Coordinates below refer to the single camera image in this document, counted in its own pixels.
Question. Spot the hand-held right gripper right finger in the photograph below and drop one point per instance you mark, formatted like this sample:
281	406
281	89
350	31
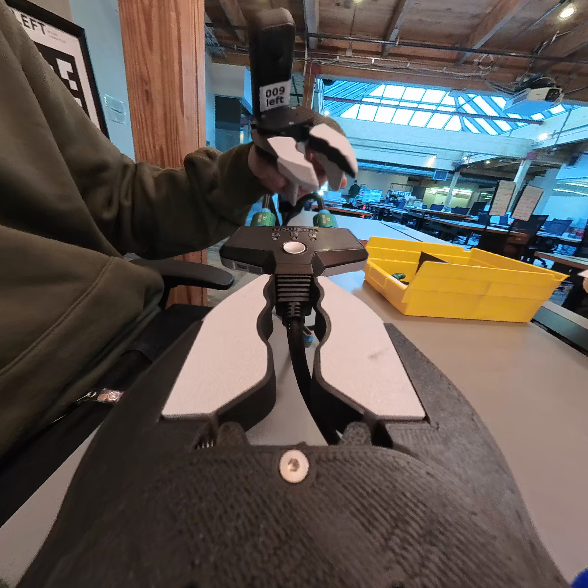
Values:
367	363

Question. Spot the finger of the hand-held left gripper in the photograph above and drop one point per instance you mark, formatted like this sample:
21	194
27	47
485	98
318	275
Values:
294	160
337	149

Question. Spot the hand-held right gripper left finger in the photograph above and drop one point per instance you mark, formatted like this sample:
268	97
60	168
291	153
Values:
220	358

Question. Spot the black video switch box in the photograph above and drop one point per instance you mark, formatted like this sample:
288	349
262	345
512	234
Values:
257	248

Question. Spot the yellow plastic bin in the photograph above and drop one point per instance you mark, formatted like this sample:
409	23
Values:
459	294

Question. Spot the person's left forearm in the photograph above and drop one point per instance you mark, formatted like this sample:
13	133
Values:
183	206

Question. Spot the grey desk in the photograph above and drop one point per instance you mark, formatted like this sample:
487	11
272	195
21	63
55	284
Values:
505	390

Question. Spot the person's left hand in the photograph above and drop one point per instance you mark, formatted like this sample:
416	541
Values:
262	170

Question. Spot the wooden pillar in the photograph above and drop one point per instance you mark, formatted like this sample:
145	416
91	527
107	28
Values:
160	69

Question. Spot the black bin divider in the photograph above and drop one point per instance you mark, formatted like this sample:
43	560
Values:
432	262

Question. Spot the background office workstations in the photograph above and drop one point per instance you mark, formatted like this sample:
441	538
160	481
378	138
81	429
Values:
436	220

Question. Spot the white flip chart sheet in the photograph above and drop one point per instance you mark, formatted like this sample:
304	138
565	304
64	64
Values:
527	203
501	197

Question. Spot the person's green hoodie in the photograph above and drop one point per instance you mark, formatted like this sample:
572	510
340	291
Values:
55	298

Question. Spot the ceiling projector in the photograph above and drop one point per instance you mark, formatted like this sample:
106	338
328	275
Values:
533	99

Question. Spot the framed tag poster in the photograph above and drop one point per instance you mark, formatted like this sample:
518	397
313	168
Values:
69	59

